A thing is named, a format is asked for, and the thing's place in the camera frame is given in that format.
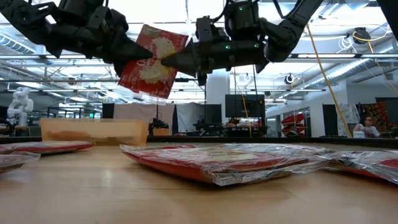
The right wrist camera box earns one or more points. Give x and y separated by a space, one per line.
242 21

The beige hanging cloth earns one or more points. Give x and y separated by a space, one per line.
136 112

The red patterned fabric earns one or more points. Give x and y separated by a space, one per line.
377 113

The orange box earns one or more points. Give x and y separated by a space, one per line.
161 132

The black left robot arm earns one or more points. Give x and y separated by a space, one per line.
25 18

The translucent yellow plastic basket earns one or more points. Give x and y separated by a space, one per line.
93 130

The white hanging cloth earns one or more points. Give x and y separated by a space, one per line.
189 115

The white building pillar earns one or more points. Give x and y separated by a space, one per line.
219 99

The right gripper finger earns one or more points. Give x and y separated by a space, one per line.
186 66
186 53

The red storage bins rack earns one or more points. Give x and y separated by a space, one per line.
293 123

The small black panel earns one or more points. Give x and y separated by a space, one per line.
108 111

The black machine green lights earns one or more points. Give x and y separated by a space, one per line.
202 127

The black cart with goods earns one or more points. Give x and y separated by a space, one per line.
245 130

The white printed cloth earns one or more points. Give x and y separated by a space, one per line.
347 116

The large black screen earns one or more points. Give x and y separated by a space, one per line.
214 113

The black door panel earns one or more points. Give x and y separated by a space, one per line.
329 119

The seated person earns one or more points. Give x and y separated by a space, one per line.
368 129

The white humanoid robot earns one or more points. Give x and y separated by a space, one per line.
20 105

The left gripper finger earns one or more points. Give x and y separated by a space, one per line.
133 46
132 59

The black table edge rail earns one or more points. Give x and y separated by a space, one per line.
357 141

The black camera frame rig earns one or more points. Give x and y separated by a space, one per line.
183 80

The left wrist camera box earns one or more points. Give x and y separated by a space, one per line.
81 11

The small black robot arm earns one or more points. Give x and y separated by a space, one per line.
158 124

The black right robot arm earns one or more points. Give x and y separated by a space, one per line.
289 31

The black monitor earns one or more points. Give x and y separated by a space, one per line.
245 105

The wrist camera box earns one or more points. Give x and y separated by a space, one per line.
81 11
242 21

